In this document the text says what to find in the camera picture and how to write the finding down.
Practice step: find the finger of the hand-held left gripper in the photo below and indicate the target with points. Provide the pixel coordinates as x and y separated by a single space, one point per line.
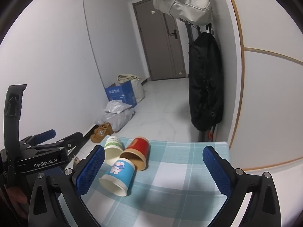
41 136
67 141

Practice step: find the white backpack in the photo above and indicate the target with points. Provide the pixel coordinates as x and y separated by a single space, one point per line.
182 1

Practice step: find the red paper cup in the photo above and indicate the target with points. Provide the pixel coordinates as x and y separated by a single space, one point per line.
137 152

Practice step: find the blue cartoon paper cup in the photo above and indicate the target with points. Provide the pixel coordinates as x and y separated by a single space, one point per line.
118 176

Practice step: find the grey door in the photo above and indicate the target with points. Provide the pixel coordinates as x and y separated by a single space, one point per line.
158 40

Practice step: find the white plastic bag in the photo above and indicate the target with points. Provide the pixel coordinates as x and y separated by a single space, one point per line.
117 114

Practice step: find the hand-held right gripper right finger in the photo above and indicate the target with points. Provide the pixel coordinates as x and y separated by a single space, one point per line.
217 170

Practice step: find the black backpack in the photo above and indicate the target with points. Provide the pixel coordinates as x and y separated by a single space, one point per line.
206 82

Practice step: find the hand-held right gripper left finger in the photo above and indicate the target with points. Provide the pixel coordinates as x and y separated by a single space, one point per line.
91 170

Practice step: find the blue checked tablecloth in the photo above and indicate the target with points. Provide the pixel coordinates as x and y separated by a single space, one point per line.
165 189

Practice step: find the brown shoe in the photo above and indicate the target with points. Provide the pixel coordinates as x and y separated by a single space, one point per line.
101 132

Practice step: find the green and white paper cup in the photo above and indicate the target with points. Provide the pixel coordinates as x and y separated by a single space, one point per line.
113 150

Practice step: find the blue cardboard box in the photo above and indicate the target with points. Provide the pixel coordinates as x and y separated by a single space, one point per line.
122 94

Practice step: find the person's left hand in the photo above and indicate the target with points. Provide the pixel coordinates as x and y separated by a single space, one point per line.
14 199

